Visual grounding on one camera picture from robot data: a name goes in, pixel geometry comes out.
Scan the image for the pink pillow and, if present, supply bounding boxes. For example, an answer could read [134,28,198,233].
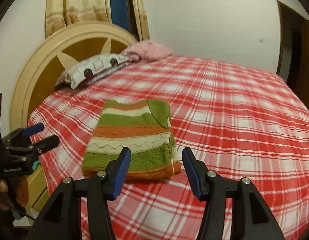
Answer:
[121,40,174,62]

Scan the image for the dark window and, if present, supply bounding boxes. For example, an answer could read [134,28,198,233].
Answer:
[110,0,139,40]

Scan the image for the right beige curtain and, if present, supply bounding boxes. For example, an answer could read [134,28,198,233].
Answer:
[132,0,150,41]

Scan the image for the left beige curtain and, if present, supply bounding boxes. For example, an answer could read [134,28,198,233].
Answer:
[45,0,112,37]

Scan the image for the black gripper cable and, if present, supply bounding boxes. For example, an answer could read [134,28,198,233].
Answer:
[6,199,36,222]

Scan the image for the cream wooden headboard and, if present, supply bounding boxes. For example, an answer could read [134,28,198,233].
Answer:
[10,22,137,210]

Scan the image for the patterned white pillow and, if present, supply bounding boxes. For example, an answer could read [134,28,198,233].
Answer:
[55,53,131,89]

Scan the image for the beige curtain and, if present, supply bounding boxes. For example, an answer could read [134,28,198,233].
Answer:
[45,0,112,37]
[132,0,150,41]

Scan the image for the red plaid bed sheet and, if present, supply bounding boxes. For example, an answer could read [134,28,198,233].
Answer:
[28,56,309,239]

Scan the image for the person left hand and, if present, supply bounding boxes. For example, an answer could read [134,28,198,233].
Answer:
[0,174,30,212]

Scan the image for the green knit sweater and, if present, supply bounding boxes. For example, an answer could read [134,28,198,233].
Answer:
[82,99,181,180]

